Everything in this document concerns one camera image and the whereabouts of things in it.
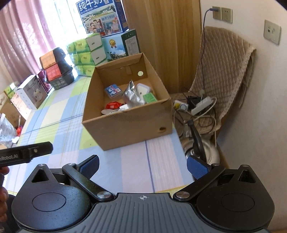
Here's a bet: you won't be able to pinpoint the clear plastic case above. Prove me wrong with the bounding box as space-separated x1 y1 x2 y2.
119 104 129 111

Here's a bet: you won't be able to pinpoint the silver foil tea bag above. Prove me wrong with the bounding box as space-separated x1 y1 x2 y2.
122 80 145 108

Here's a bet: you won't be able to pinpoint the white square night light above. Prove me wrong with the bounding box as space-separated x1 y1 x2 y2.
136 83 152 99

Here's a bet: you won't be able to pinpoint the person left hand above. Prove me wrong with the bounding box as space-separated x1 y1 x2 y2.
0 167 9 223

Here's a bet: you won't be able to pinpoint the small silver foil packet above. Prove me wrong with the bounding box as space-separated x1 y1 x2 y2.
0 114 17 148

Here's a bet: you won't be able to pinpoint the white electric kettle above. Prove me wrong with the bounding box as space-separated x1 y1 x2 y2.
181 119 220 165

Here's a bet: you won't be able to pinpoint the plaid table cloth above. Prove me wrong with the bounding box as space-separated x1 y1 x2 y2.
3 77 194 194

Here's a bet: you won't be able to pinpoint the brown kraft paper box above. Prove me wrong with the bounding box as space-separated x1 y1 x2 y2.
1 92 26 129

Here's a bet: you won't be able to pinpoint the brown cardboard box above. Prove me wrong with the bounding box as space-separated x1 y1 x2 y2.
82 53 172 151

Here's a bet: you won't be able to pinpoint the white power strip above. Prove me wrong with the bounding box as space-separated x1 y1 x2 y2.
191 97 213 116

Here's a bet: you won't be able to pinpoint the white appliance box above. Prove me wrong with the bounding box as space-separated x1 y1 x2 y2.
16 75 48 110

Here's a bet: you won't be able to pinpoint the red snack packet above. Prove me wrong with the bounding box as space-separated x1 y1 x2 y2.
105 101 123 110

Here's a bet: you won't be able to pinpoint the blue card pack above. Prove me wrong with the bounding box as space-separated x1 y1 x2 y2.
105 84 123 99

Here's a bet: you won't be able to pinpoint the dark purple box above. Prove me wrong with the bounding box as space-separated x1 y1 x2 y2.
37 69 52 94

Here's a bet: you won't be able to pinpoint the small green box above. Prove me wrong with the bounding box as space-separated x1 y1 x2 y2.
143 92 157 104

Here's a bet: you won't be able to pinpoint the stacked black food containers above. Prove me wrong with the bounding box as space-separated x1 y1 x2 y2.
39 47 74 90

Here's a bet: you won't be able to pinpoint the quilted brown chair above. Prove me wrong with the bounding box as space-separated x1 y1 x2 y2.
170 26 256 134

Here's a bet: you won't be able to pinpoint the green tissue pack stack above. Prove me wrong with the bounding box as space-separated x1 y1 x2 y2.
66 33 107 77

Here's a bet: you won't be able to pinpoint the pink curtain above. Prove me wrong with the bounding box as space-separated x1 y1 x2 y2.
1 1 56 82

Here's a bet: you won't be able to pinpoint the blue milk carton box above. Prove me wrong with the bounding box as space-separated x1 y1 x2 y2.
102 29 141 62

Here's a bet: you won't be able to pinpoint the wooden wardrobe panel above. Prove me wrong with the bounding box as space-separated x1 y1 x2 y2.
122 0 201 93

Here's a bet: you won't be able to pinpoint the cartoon milk carton box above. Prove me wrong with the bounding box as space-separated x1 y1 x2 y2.
76 0 128 37

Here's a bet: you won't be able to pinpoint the white wall socket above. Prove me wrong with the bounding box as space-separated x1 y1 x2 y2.
263 19 281 45

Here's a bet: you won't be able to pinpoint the wall power socket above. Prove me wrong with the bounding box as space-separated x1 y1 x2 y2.
212 6 233 24

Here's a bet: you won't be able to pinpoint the black charger cable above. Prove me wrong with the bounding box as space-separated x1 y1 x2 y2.
199 7 217 99

